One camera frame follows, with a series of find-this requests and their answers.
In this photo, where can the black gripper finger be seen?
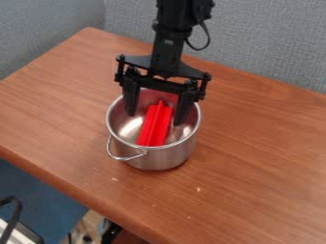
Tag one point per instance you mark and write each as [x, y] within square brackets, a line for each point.
[130, 90]
[186, 100]

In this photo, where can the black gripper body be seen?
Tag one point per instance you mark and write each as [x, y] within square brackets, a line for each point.
[164, 71]

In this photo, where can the red plastic block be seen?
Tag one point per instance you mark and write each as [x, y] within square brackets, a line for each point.
[157, 125]

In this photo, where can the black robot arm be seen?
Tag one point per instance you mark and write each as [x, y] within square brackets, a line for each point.
[180, 15]

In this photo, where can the stainless steel pot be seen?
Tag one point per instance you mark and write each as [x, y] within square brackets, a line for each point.
[125, 129]

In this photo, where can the beige clutter under table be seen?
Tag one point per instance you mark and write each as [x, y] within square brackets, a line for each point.
[93, 230]

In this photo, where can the white box under table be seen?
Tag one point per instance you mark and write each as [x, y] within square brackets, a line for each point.
[22, 235]

